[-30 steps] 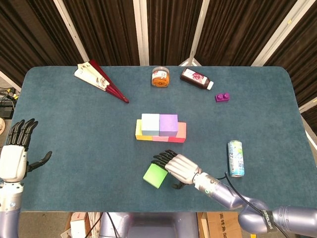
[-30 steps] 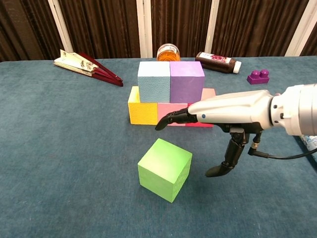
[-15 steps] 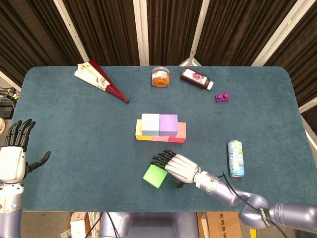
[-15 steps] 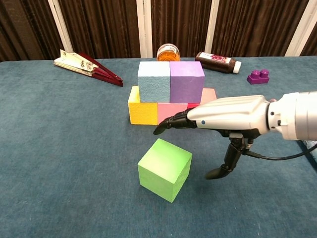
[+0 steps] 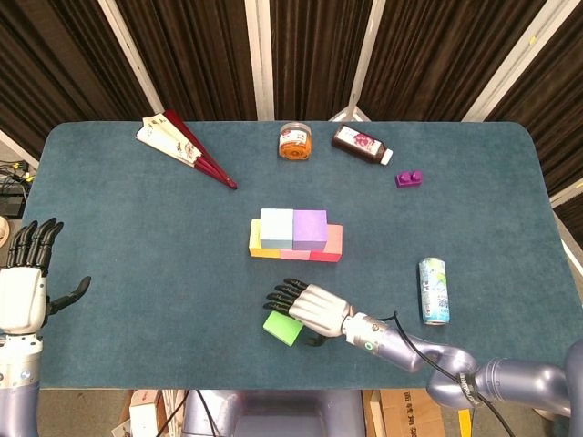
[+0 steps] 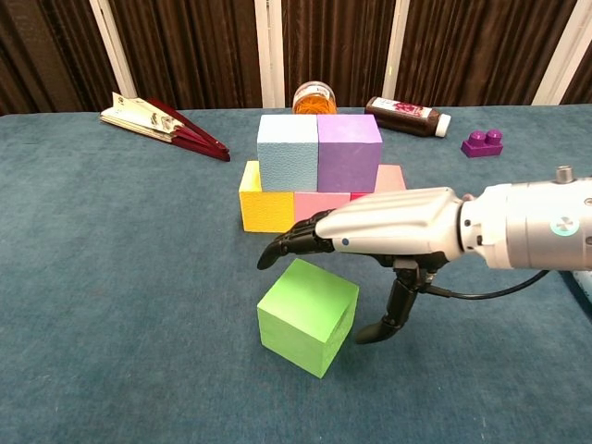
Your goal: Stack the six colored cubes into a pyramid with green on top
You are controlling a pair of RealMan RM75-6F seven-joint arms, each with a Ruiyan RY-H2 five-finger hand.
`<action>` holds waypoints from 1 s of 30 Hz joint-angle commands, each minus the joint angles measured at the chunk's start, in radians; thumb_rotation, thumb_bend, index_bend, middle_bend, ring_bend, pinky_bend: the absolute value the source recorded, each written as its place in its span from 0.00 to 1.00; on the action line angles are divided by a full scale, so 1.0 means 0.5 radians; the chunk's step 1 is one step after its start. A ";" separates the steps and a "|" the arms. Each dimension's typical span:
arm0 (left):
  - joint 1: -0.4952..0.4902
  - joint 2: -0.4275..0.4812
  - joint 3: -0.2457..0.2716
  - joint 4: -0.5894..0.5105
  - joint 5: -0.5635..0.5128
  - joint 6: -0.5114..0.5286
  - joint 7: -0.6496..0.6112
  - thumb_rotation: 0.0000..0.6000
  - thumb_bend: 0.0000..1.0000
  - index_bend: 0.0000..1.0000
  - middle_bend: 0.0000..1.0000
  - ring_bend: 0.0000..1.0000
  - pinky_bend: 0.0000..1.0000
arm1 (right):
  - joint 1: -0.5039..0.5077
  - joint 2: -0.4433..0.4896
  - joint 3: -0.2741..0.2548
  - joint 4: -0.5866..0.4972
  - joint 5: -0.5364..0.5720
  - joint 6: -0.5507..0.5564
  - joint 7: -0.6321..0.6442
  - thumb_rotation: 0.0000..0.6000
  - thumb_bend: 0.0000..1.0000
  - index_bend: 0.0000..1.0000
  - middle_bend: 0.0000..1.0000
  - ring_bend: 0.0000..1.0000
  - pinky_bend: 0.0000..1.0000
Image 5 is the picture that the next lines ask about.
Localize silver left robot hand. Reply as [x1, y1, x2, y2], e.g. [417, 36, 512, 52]
[0, 217, 92, 337]

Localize black torso cable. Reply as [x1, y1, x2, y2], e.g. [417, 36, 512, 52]
[194, 390, 218, 437]

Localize brown bottle with white cap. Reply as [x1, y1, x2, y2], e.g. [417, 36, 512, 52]
[330, 124, 394, 167]

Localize light wooden board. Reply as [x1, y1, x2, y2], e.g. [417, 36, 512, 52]
[368, 390, 388, 437]

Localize dark brown curtain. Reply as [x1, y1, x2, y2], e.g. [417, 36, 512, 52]
[0, 0, 583, 238]

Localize white frame post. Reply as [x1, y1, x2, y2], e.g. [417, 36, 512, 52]
[327, 0, 389, 123]
[244, 0, 276, 122]
[0, 128, 41, 170]
[97, 0, 161, 120]
[460, 0, 571, 123]
[547, 179, 583, 209]

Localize green foam cube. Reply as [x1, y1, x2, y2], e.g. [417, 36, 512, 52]
[261, 310, 305, 348]

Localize teal felt table cover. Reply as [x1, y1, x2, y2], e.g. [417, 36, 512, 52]
[0, 119, 583, 391]

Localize purple foam cube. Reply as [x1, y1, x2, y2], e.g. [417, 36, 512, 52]
[291, 209, 329, 251]

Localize clear jar with orange contents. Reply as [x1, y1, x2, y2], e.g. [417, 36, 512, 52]
[278, 122, 314, 162]

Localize brown cardboard box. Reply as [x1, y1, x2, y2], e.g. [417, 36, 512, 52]
[378, 389, 446, 437]

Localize folding fan with red ribs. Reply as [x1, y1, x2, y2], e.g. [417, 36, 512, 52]
[135, 108, 239, 191]

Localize black box on floor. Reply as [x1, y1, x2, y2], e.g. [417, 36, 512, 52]
[0, 193, 26, 218]

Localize silver robot torso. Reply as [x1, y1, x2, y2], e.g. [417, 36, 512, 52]
[181, 389, 368, 437]

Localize floor cable bundle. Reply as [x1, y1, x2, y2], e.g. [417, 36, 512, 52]
[0, 158, 36, 188]

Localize red foam cube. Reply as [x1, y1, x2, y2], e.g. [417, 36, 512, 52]
[309, 223, 344, 263]

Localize purple toy brick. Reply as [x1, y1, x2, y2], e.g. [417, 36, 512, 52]
[394, 169, 424, 190]

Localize light blue foam cube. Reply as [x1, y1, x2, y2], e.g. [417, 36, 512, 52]
[259, 208, 295, 250]

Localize blue green drink can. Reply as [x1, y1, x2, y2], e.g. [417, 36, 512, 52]
[418, 257, 451, 327]

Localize yellow foam cube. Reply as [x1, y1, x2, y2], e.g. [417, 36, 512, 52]
[248, 218, 283, 259]

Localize white cardboard box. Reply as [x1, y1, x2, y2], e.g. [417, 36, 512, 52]
[111, 389, 190, 437]

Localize black velcro strap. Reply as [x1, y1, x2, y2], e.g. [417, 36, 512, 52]
[457, 372, 483, 407]

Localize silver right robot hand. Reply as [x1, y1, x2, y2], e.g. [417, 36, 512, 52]
[263, 278, 354, 348]

